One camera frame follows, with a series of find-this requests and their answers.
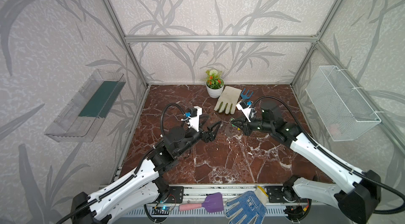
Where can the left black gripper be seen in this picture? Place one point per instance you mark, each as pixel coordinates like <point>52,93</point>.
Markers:
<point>205,134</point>

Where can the cream gardening glove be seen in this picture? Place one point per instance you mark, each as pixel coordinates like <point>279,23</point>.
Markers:
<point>228,100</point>

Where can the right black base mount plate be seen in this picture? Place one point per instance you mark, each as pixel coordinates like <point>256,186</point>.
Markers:
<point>278,194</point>

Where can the blue dotted work glove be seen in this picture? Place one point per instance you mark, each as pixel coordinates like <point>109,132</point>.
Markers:
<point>247,208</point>

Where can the white wire mesh basket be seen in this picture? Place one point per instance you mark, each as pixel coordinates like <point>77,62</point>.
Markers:
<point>342,108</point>

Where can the purple scoop pink handle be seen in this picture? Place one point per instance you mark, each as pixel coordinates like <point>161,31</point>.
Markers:
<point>213,203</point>

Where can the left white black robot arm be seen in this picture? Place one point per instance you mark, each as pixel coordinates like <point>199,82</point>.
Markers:
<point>144,184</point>

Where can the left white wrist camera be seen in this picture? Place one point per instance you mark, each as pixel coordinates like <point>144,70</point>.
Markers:
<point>192,118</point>

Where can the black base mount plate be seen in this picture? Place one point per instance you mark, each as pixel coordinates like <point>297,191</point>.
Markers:
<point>278,194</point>
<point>174,195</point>

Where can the aluminium frame rail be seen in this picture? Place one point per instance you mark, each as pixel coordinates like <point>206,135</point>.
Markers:
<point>219,38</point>

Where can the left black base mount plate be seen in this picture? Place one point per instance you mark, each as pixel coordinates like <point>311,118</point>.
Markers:
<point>174,195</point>

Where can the blue hand rake wooden handle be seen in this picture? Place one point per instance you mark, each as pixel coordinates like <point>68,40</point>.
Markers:
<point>246,94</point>

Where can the white pot with plant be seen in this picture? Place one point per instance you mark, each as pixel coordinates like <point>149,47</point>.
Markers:
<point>214,83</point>

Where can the clear plastic wall shelf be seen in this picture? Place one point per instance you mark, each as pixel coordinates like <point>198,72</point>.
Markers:
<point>84,115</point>

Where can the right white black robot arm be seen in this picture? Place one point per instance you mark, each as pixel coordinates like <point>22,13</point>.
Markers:
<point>356,197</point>

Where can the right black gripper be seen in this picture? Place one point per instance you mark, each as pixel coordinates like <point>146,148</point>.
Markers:
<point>244,125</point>

